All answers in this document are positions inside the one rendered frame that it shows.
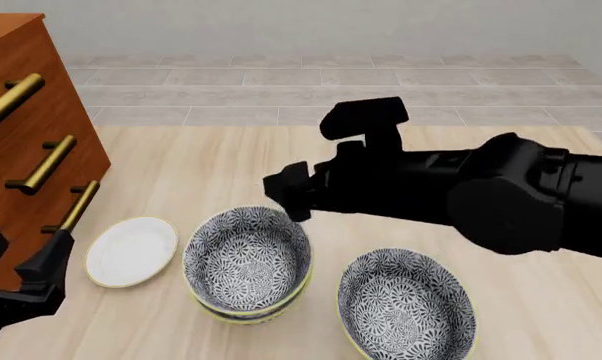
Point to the black white patterned bowl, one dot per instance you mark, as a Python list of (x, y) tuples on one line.
[(406, 303), (246, 318), (248, 258)]

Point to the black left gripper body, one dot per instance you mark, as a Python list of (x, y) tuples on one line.
[(21, 303)]

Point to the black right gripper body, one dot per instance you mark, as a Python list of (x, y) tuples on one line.
[(343, 183)]

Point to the wooden cabinet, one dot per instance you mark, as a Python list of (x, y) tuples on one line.
[(41, 123)]

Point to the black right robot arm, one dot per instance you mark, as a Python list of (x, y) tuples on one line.
[(506, 202)]

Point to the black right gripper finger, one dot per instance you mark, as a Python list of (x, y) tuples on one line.
[(286, 183), (300, 208)]

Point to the white plate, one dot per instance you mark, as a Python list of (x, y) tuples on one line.
[(131, 251)]

